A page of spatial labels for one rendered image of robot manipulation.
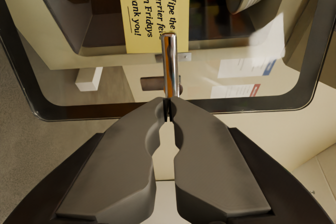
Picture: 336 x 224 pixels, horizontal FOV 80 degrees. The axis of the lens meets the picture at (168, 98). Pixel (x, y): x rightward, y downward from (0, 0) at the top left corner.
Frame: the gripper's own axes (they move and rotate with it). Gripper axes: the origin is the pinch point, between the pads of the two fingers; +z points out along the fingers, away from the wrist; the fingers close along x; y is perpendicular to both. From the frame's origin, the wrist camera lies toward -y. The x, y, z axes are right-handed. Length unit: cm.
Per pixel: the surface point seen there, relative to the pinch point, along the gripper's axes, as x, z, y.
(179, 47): 1.1, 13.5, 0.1
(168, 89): -0.4, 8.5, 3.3
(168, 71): -0.2, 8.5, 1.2
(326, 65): 25.2, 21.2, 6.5
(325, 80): 26.1, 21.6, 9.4
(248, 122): 53, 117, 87
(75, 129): -25.9, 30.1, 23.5
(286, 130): 87, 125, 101
